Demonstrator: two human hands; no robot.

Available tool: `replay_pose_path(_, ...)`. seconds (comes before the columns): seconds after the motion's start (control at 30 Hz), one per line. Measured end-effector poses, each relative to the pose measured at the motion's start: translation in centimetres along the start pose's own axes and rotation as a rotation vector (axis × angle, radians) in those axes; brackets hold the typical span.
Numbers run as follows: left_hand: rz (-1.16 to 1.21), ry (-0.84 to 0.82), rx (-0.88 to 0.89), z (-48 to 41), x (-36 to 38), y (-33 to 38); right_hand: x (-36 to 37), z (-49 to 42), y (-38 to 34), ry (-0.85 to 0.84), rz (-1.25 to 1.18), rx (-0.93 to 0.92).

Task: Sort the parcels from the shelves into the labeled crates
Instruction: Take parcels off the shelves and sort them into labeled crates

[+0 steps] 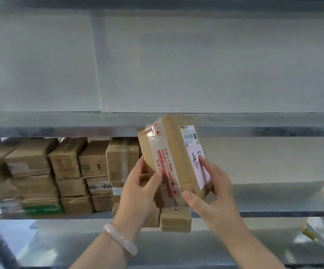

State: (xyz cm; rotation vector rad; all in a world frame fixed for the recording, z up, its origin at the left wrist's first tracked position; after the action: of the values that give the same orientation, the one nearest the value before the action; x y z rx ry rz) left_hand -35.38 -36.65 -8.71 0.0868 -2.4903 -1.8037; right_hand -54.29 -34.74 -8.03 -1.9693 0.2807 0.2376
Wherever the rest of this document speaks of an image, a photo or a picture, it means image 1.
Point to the metal shelving rack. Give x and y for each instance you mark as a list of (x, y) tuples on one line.
[(66, 123)]

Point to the person's right hand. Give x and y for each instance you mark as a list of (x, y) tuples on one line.
[(221, 210)]

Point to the person's left hand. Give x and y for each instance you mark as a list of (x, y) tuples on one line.
[(134, 204)]

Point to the stack of cardboard boxes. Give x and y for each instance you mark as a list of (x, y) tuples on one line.
[(66, 159)]

